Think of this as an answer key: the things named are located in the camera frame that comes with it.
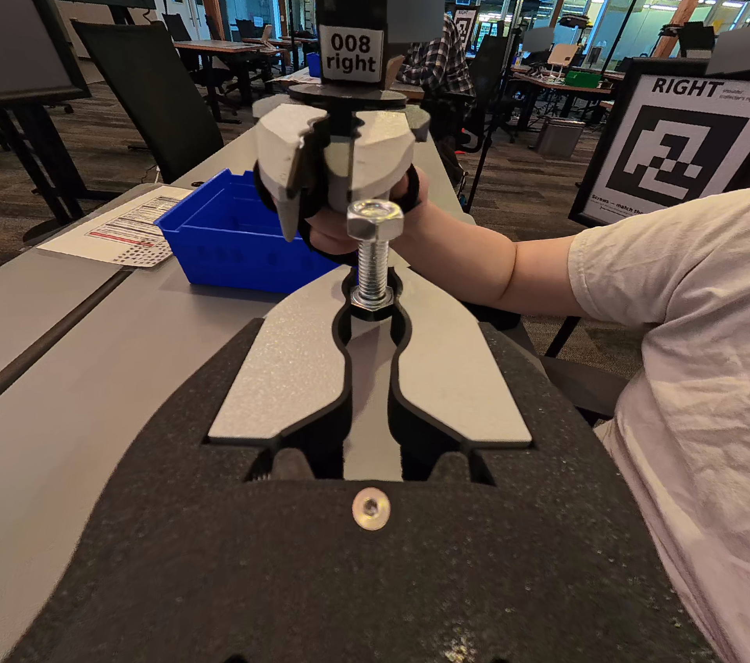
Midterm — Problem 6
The RIGHT marker sign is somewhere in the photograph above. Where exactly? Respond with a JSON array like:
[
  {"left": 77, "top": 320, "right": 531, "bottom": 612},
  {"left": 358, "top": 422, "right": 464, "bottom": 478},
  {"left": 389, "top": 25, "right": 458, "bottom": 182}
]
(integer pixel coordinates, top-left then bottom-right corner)
[{"left": 568, "top": 56, "right": 750, "bottom": 227}]

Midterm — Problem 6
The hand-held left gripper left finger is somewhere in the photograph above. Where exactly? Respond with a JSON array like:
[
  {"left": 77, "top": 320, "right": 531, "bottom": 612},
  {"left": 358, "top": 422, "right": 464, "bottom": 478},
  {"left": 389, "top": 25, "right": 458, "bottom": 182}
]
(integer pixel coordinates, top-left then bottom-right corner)
[{"left": 207, "top": 269, "right": 354, "bottom": 448}]

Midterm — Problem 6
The large silver hex nut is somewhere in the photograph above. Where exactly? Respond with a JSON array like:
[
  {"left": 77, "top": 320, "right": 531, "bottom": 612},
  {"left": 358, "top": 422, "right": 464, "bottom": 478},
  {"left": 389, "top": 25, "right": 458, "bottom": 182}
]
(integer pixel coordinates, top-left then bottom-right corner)
[{"left": 350, "top": 290, "right": 396, "bottom": 313}]

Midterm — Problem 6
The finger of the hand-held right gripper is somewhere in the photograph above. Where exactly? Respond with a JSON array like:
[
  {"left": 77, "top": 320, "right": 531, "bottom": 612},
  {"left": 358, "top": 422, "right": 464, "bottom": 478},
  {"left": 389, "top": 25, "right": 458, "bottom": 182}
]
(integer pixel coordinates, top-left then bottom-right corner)
[
  {"left": 353, "top": 111, "right": 415, "bottom": 202},
  {"left": 256, "top": 103, "right": 330, "bottom": 243}
]

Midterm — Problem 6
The black easel board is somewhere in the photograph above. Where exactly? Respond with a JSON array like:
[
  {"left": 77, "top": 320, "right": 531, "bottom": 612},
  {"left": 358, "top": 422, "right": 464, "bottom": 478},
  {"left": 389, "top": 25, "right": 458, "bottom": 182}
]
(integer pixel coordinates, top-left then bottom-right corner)
[{"left": 0, "top": 0, "right": 121, "bottom": 242}]

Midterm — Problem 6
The grey metal box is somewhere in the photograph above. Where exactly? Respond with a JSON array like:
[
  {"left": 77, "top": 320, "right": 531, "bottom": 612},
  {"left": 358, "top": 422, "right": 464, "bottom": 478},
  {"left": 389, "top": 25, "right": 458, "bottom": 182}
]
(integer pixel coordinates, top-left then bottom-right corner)
[{"left": 536, "top": 117, "right": 586, "bottom": 159}]

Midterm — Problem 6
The black tripod stand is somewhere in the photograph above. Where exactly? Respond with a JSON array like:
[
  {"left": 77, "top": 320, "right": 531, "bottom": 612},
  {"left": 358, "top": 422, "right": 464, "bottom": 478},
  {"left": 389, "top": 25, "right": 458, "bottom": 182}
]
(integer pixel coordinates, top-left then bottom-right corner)
[{"left": 460, "top": 27, "right": 523, "bottom": 214}]

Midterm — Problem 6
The blue plastic bin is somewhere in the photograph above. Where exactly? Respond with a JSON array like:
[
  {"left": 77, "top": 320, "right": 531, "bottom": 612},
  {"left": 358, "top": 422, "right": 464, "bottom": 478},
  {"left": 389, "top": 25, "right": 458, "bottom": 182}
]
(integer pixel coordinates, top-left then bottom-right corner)
[{"left": 154, "top": 169, "right": 352, "bottom": 295}]

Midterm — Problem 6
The person's right forearm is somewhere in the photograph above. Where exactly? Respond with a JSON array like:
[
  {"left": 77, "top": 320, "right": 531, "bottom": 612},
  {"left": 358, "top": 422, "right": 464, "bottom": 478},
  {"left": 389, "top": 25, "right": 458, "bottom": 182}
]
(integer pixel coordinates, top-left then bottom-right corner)
[{"left": 430, "top": 188, "right": 589, "bottom": 319}]

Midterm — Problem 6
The printed paper sheet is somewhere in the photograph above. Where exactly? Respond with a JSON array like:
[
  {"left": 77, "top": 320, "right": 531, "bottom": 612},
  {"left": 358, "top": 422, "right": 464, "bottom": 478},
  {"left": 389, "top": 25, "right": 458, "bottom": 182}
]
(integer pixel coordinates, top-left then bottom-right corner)
[{"left": 36, "top": 184, "right": 194, "bottom": 268}]

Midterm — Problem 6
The person's right hand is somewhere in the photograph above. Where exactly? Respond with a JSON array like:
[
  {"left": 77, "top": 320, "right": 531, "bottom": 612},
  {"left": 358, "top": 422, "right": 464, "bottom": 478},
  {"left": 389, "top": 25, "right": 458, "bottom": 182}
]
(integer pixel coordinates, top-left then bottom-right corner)
[{"left": 307, "top": 173, "right": 439, "bottom": 266}]

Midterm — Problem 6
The large silver hex bolt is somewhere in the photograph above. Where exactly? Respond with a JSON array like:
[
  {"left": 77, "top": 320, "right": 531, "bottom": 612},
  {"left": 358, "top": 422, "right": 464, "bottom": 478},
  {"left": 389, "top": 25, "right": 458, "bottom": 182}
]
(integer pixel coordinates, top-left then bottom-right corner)
[{"left": 346, "top": 199, "right": 406, "bottom": 300}]

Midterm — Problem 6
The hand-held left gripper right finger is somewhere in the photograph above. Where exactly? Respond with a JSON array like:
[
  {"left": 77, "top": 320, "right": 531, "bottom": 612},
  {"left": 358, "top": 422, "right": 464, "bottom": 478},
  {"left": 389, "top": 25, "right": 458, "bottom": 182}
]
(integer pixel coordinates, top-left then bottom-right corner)
[{"left": 388, "top": 267, "right": 534, "bottom": 452}]

